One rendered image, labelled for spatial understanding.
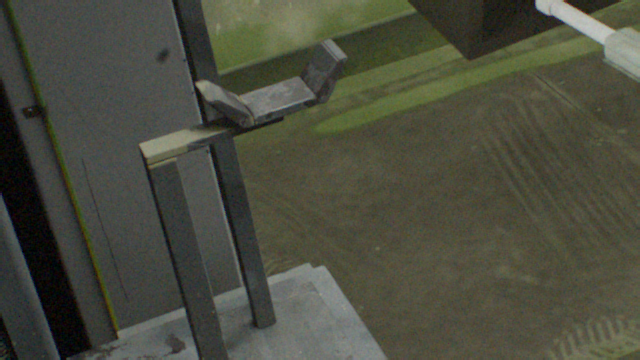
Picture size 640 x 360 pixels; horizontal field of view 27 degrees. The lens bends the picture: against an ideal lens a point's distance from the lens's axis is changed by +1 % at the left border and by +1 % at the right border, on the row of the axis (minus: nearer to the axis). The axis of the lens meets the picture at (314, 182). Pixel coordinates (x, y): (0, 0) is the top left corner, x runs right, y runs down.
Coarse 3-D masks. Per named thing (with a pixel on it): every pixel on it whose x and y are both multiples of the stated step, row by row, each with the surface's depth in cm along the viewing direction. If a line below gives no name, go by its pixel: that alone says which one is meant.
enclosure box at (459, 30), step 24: (408, 0) 215; (432, 0) 207; (456, 0) 199; (480, 0) 196; (504, 0) 214; (528, 0) 213; (576, 0) 212; (600, 0) 209; (432, 24) 210; (456, 24) 202; (480, 24) 199; (504, 24) 209; (528, 24) 209; (552, 24) 207; (456, 48) 205; (480, 48) 203
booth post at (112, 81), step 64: (0, 0) 121; (64, 0) 123; (128, 0) 125; (0, 64) 124; (64, 64) 126; (128, 64) 128; (64, 128) 129; (128, 128) 132; (64, 192) 133; (128, 192) 135; (192, 192) 138; (64, 256) 136; (128, 256) 139; (128, 320) 143
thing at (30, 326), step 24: (0, 216) 75; (0, 240) 76; (0, 264) 77; (24, 264) 78; (0, 288) 77; (24, 288) 78; (0, 312) 79; (24, 312) 79; (0, 336) 79; (24, 336) 80; (48, 336) 80
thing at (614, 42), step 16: (544, 0) 196; (560, 0) 195; (560, 16) 193; (576, 16) 190; (592, 32) 187; (608, 32) 184; (624, 32) 182; (608, 48) 182; (624, 48) 179; (624, 64) 180
